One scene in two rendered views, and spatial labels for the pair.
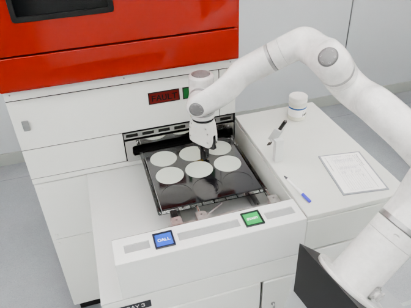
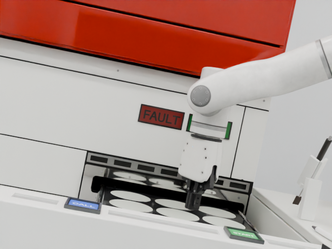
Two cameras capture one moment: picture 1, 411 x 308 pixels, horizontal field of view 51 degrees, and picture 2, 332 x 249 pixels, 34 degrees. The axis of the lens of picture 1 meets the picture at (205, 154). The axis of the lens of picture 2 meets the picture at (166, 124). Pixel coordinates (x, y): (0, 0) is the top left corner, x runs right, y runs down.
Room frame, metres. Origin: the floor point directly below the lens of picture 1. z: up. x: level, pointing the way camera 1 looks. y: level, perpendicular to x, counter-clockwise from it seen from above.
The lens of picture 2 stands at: (0.02, -0.12, 1.16)
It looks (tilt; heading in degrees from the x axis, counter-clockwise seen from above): 3 degrees down; 10
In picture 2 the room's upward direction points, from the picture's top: 12 degrees clockwise
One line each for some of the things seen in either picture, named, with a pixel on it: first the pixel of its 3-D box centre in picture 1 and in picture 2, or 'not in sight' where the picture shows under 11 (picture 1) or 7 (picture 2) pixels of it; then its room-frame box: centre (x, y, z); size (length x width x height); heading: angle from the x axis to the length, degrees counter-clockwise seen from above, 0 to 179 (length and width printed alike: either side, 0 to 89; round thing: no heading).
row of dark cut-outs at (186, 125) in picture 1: (179, 126); (169, 172); (1.44, 0.10, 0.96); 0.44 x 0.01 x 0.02; 105
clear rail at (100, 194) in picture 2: (149, 180); (98, 201); (1.19, 0.20, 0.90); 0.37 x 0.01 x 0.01; 15
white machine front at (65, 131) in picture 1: (132, 120); (107, 137); (1.41, 0.27, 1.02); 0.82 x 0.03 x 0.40; 105
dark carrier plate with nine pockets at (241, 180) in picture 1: (199, 169); (177, 215); (1.24, 0.03, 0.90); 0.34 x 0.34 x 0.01; 15
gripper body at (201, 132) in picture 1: (203, 128); (202, 156); (1.30, 0.00, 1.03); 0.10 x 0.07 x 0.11; 47
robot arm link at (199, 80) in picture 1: (201, 92); (214, 96); (1.29, 0.00, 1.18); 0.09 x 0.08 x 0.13; 170
